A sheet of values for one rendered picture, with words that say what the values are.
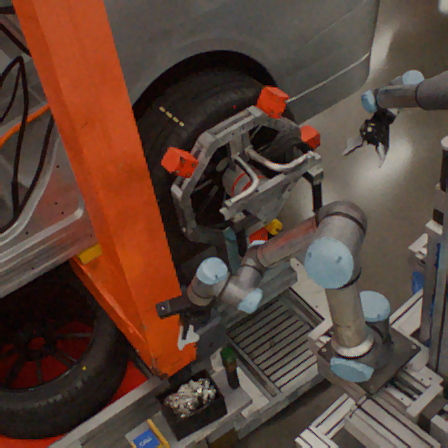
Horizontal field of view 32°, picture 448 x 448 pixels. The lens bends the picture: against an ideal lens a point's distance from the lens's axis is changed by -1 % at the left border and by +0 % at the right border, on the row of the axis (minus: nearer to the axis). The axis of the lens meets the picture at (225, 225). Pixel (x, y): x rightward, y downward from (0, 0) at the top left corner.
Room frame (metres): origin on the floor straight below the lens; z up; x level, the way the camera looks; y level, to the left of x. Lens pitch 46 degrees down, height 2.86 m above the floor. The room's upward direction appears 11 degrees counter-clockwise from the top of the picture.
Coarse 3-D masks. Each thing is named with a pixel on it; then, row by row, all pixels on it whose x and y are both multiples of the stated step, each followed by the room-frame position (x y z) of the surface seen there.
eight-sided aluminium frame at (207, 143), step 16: (256, 112) 2.19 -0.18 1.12; (224, 128) 2.16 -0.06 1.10; (240, 128) 2.13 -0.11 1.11; (288, 128) 2.23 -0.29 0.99; (208, 144) 2.07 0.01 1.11; (208, 160) 2.06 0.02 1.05; (288, 160) 2.27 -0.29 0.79; (192, 176) 2.03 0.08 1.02; (176, 192) 2.02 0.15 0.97; (288, 192) 2.21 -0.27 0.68; (176, 208) 2.04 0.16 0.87; (192, 208) 2.02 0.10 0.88; (192, 224) 2.01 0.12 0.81; (256, 224) 2.14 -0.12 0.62; (192, 240) 2.00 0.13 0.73; (208, 240) 2.04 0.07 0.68; (224, 240) 2.07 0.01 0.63
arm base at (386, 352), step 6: (390, 336) 1.34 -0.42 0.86; (384, 342) 1.30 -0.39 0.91; (390, 342) 1.32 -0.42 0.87; (384, 348) 1.29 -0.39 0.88; (390, 348) 1.30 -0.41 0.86; (378, 354) 1.28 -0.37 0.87; (384, 354) 1.28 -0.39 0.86; (390, 354) 1.29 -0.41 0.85; (378, 360) 1.27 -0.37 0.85; (384, 360) 1.28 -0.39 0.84; (390, 360) 1.29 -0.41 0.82; (378, 366) 1.27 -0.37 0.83
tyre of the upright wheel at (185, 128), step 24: (216, 72) 2.41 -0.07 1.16; (240, 72) 2.47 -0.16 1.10; (168, 96) 2.32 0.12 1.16; (192, 96) 2.27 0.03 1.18; (216, 96) 2.24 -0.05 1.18; (240, 96) 2.24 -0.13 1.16; (144, 120) 2.28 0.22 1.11; (168, 120) 2.21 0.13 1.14; (192, 120) 2.16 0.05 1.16; (216, 120) 2.19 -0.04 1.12; (144, 144) 2.21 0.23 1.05; (168, 144) 2.13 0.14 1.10; (192, 144) 2.13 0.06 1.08; (168, 192) 2.07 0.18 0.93; (168, 216) 2.06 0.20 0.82
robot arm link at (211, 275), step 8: (208, 264) 1.44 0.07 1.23; (216, 264) 1.44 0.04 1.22; (200, 272) 1.43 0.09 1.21; (208, 272) 1.41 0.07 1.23; (216, 272) 1.41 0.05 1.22; (224, 272) 1.42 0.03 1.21; (192, 280) 1.45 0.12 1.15; (200, 280) 1.41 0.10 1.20; (208, 280) 1.40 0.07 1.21; (216, 280) 1.40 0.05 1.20; (224, 280) 1.41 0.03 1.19; (192, 288) 1.43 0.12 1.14; (200, 288) 1.41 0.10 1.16; (208, 288) 1.40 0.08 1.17; (216, 288) 1.39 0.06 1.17; (200, 296) 1.41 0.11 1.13; (208, 296) 1.41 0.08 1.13; (216, 296) 1.39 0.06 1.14
